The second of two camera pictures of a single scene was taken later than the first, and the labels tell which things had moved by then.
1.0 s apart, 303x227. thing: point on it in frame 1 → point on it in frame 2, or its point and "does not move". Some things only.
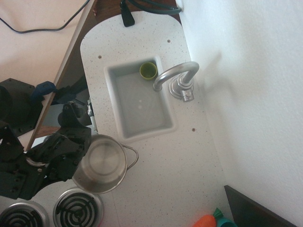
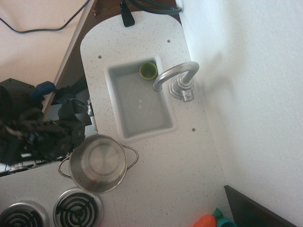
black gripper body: (62, 151) → (62, 137)
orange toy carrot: (206, 221) does not move
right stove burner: (77, 207) does not move
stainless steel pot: (104, 166) does not move
